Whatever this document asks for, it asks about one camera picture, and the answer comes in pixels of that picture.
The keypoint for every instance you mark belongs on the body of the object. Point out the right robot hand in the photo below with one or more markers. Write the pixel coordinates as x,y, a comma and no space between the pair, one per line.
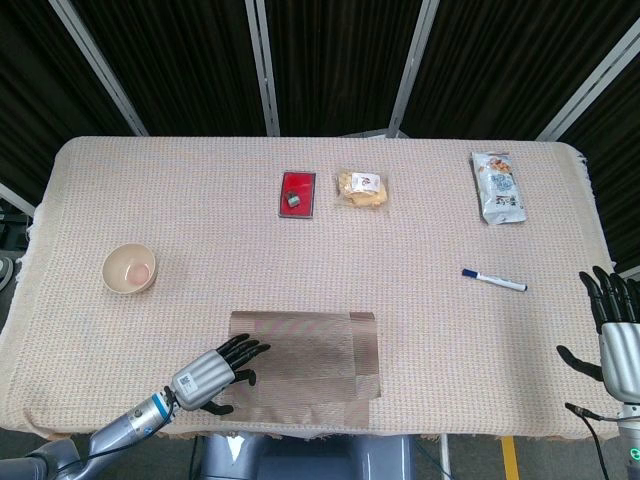
620,360

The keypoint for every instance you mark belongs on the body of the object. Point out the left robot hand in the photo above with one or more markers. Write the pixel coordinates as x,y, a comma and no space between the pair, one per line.
202,382

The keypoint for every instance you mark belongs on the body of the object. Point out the brown woven placemat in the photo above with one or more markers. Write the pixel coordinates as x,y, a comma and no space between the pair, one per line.
320,370

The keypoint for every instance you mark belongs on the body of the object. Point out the beige bowl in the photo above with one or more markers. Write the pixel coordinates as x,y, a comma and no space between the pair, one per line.
130,272

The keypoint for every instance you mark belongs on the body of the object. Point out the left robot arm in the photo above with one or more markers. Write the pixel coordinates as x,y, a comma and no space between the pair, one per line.
120,430

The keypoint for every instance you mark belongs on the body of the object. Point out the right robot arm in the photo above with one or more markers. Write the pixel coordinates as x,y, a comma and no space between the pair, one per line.
631,440

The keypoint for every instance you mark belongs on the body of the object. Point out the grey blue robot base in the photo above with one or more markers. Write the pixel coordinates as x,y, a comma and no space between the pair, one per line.
300,457

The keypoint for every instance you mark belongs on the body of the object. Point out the beige woven tablecloth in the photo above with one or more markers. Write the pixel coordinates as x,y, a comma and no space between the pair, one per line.
200,225

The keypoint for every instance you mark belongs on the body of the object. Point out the red rectangular box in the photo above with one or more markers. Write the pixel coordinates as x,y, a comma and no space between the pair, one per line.
305,182

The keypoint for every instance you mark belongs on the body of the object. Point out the blue capped white marker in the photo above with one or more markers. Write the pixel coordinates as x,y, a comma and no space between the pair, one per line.
495,280

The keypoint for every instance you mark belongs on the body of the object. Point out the small teal cube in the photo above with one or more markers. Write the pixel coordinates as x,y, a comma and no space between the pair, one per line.
293,199

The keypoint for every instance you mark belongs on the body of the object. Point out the white blue snack bag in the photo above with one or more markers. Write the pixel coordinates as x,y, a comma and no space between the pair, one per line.
500,190

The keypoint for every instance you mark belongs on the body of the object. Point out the bagged bread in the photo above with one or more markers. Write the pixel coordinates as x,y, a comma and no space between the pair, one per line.
362,192

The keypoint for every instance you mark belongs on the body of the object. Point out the white partition frame post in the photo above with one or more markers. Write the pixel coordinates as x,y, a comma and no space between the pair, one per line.
412,70
265,75
590,85
630,272
17,199
100,67

